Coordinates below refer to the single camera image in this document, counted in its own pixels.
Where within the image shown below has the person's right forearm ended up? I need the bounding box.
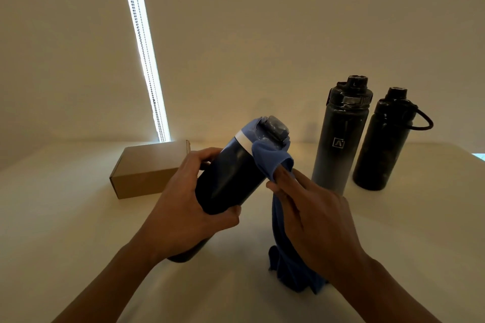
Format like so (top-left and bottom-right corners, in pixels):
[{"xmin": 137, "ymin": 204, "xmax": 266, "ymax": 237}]
[{"xmin": 335, "ymin": 254, "xmax": 442, "ymax": 323}]

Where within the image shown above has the person's left hand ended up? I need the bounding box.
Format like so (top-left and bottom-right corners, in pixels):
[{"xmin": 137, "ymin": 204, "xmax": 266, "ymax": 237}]
[{"xmin": 130, "ymin": 147, "xmax": 243, "ymax": 266}]

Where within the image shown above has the brown paper box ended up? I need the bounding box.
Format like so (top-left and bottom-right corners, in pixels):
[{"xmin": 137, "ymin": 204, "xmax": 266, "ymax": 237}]
[{"xmin": 109, "ymin": 140, "xmax": 191, "ymax": 200}]

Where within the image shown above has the blue cloth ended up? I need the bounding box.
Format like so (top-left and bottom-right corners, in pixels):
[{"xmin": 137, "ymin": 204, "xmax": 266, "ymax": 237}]
[{"xmin": 251, "ymin": 140, "xmax": 328, "ymax": 295}]

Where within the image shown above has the black grey gradient bottle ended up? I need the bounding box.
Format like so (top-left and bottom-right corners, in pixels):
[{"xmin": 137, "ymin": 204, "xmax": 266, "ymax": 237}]
[{"xmin": 311, "ymin": 75, "xmax": 374, "ymax": 195}]

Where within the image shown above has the person's right hand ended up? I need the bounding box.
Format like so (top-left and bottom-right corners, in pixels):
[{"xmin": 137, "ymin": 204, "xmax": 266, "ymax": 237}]
[{"xmin": 266, "ymin": 164, "xmax": 370, "ymax": 286}]

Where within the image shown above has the navy bottle with blue lid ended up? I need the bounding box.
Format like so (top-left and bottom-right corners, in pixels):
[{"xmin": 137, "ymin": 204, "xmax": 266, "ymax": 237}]
[{"xmin": 168, "ymin": 116, "xmax": 292, "ymax": 263}]

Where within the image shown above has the beaded blind chain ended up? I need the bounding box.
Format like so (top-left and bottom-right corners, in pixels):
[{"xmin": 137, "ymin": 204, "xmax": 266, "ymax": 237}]
[{"xmin": 119, "ymin": 0, "xmax": 167, "ymax": 142}]

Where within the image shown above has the black bottle with loop handle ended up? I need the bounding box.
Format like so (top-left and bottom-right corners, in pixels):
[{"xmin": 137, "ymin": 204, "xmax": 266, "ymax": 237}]
[{"xmin": 352, "ymin": 87, "xmax": 434, "ymax": 191}]

